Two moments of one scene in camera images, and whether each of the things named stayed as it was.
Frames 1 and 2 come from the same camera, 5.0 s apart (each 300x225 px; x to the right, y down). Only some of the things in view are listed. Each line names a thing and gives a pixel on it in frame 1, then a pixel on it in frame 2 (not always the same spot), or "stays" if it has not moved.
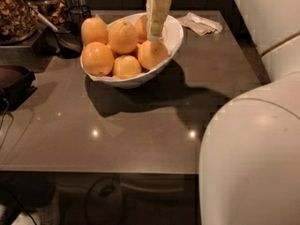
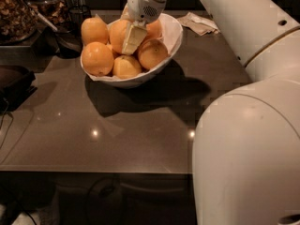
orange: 152,53 stays
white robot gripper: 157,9 -> 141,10
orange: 123,37 stays
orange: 127,67 stays
